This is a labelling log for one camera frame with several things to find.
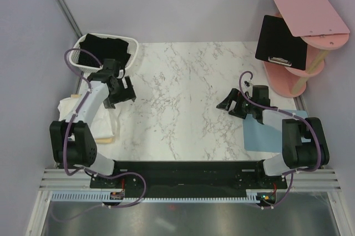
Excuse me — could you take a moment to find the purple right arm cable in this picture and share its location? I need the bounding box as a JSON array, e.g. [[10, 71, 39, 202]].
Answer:
[[239, 71, 324, 210]]

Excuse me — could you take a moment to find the black clipboard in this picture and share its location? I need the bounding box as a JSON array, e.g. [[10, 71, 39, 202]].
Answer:
[[255, 15, 307, 71]]

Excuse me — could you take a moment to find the pink tiered wooden shelf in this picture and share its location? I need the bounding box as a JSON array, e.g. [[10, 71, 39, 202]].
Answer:
[[264, 0, 350, 98]]

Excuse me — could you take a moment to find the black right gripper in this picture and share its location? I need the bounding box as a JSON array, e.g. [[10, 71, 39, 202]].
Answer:
[[216, 88, 256, 119]]

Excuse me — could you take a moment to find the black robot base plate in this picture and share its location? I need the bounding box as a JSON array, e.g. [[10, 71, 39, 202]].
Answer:
[[90, 161, 287, 197]]

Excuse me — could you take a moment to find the white daisy print t shirt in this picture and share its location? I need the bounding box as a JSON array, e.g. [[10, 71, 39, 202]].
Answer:
[[58, 97, 123, 141]]

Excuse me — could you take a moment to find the white plastic laundry basket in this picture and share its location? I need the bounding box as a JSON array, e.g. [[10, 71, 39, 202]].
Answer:
[[68, 33, 139, 76]]

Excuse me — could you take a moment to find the cream t shirt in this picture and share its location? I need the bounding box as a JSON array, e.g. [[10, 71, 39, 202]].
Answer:
[[70, 94, 116, 145]]

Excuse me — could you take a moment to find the white slotted cable duct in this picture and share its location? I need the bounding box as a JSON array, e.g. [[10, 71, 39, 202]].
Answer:
[[50, 191, 276, 204]]

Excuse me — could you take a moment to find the aluminium frame rail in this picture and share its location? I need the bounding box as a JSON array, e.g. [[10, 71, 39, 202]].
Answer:
[[39, 169, 341, 192]]

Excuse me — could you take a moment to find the black t shirt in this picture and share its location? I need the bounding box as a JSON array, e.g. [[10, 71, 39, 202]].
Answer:
[[78, 34, 131, 68]]

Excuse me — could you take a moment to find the light blue mat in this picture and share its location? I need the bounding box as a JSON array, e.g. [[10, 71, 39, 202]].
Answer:
[[242, 110, 308, 153]]

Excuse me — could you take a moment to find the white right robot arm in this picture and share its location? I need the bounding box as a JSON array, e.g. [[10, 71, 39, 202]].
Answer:
[[216, 85, 330, 188]]

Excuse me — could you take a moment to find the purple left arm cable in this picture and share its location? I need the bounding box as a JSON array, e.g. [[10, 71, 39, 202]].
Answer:
[[51, 48, 148, 223]]

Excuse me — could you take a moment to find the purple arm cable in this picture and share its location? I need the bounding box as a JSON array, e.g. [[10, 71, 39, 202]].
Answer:
[[239, 71, 324, 210], [51, 48, 148, 223]]

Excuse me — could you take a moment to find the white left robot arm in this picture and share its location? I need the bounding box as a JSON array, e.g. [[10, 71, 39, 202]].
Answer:
[[49, 59, 136, 188]]

